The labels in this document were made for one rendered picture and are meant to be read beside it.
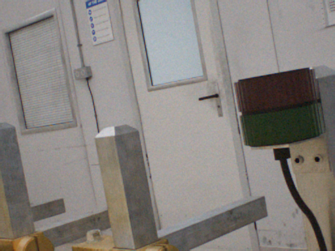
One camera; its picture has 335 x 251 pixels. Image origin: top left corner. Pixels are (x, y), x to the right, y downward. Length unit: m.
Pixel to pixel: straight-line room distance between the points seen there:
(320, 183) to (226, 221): 0.35
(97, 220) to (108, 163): 0.34
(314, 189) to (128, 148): 0.24
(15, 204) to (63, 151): 4.57
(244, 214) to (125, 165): 0.26
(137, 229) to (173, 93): 3.68
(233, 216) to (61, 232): 0.27
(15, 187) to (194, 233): 0.25
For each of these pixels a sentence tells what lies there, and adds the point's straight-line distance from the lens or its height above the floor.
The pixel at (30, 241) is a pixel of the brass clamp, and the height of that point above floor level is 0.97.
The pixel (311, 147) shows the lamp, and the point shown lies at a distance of 0.49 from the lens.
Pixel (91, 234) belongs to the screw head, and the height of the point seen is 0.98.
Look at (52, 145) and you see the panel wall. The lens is 5.56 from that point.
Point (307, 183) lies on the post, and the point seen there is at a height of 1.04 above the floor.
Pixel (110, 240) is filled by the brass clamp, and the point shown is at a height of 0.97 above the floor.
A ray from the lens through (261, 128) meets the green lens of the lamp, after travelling 0.45.
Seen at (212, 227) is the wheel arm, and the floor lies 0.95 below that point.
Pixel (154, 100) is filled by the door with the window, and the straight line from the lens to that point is 4.48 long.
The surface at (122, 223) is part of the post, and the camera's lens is 0.68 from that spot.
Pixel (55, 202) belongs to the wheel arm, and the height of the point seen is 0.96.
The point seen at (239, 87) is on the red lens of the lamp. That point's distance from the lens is 0.46.
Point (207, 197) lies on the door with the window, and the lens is 4.30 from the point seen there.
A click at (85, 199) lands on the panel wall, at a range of 5.33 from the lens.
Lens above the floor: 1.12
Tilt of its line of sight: 3 degrees down
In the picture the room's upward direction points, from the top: 10 degrees counter-clockwise
